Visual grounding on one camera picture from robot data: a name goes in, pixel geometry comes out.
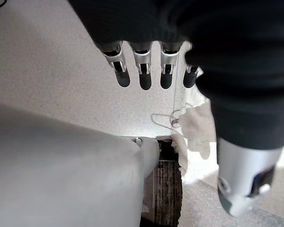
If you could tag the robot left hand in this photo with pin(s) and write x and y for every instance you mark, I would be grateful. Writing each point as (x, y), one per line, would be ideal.
(239, 59)

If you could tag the white bed sheet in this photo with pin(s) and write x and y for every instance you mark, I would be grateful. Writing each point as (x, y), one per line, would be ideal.
(196, 123)

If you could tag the grey textured rug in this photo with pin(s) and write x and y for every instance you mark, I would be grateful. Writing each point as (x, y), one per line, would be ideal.
(203, 208)

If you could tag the dark brown wooden bed frame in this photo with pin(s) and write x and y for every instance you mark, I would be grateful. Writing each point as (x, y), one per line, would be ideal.
(166, 189)

